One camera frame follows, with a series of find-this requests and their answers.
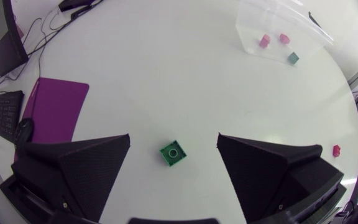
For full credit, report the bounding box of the clear plastic container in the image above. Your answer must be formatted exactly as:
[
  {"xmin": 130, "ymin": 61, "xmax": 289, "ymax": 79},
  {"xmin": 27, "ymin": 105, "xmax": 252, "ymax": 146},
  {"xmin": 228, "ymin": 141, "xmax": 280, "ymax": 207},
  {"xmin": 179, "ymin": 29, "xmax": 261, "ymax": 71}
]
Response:
[{"xmin": 234, "ymin": 0, "xmax": 334, "ymax": 65}]

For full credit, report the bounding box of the black keyboard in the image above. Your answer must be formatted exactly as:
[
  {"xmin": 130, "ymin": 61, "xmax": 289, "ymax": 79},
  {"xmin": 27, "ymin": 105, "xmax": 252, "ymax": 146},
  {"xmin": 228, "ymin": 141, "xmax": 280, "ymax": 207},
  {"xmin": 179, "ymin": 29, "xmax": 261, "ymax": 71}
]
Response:
[{"xmin": 0, "ymin": 90, "xmax": 25, "ymax": 143}]

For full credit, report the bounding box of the dark mat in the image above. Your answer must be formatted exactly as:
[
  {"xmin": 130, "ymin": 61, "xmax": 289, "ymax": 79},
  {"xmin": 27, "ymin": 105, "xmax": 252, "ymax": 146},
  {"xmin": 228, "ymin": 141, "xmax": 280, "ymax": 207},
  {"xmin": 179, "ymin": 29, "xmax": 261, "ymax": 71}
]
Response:
[{"xmin": 13, "ymin": 77, "xmax": 90, "ymax": 162}]

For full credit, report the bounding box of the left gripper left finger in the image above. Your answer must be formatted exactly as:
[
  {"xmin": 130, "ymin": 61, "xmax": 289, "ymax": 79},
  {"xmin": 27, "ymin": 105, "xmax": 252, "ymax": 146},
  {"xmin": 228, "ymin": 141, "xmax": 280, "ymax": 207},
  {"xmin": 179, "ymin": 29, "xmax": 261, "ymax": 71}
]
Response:
[{"xmin": 11, "ymin": 134, "xmax": 131, "ymax": 223}]

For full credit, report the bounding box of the green toy brick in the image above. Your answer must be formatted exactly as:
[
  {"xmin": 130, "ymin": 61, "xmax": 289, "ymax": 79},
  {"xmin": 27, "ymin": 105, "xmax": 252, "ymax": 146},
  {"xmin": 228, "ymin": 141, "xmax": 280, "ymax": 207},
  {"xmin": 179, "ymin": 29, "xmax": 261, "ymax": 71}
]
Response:
[
  {"xmin": 158, "ymin": 139, "xmax": 188, "ymax": 167},
  {"xmin": 287, "ymin": 52, "xmax": 300, "ymax": 65}
]

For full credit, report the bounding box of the black cable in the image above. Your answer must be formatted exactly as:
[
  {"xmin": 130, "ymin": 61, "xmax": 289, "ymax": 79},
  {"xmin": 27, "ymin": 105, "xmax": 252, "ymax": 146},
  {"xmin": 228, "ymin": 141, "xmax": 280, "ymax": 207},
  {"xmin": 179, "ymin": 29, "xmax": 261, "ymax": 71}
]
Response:
[{"xmin": 0, "ymin": 0, "xmax": 104, "ymax": 85}]

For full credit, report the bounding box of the black computer mouse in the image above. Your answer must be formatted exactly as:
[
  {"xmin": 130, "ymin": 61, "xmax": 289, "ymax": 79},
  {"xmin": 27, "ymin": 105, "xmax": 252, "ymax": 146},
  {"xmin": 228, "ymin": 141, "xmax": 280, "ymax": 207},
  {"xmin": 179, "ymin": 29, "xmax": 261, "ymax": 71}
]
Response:
[{"xmin": 14, "ymin": 118, "xmax": 35, "ymax": 146}]

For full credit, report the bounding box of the black power brick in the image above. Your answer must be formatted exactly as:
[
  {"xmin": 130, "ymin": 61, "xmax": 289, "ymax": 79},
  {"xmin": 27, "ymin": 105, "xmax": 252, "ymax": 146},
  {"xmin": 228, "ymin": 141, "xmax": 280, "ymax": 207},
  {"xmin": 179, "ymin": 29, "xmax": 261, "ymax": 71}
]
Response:
[{"xmin": 58, "ymin": 0, "xmax": 96, "ymax": 12}]

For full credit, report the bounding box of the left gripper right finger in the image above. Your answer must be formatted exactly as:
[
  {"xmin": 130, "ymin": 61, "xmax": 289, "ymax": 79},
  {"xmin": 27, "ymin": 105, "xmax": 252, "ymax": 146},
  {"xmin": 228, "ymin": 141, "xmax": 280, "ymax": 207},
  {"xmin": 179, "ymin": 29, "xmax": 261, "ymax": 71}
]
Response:
[{"xmin": 216, "ymin": 133, "xmax": 345, "ymax": 223}]

